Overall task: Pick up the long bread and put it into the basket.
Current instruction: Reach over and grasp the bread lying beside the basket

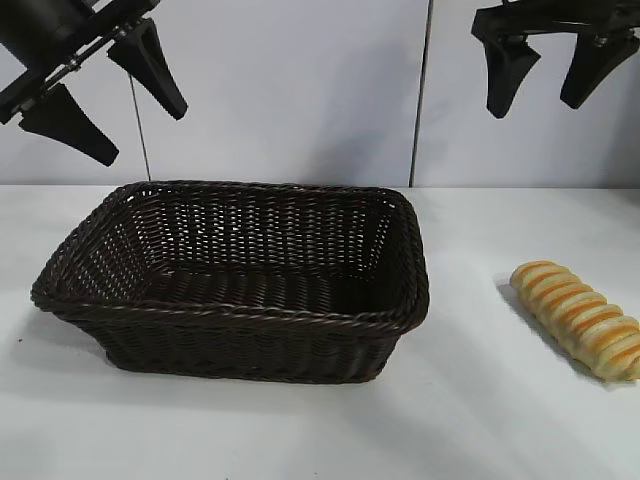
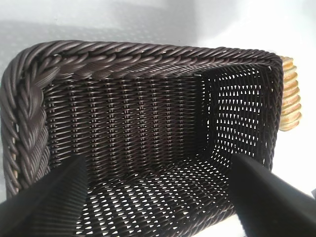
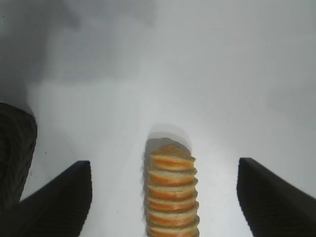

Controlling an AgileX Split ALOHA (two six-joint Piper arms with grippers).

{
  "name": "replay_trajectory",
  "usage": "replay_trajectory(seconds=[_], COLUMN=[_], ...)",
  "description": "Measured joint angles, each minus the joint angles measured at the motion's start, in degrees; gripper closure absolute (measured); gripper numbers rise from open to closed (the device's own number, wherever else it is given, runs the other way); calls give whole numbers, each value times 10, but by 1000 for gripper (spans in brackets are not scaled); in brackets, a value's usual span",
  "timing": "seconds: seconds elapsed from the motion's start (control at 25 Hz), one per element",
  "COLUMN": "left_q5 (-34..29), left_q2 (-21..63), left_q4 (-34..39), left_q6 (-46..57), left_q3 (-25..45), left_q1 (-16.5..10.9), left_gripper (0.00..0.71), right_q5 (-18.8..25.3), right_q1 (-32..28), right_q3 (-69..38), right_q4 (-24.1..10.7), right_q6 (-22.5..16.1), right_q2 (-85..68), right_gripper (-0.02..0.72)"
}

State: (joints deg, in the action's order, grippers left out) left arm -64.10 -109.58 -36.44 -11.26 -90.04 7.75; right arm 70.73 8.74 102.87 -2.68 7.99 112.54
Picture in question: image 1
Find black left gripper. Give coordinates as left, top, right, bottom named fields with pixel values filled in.
left=0, top=0, right=189, bottom=167

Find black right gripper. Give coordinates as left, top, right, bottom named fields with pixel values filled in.
left=470, top=0, right=640, bottom=120

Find dark brown wicker basket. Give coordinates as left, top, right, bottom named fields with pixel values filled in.
left=30, top=180, right=431, bottom=385

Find long striped bread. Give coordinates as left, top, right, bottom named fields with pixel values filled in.
left=509, top=259, right=640, bottom=384

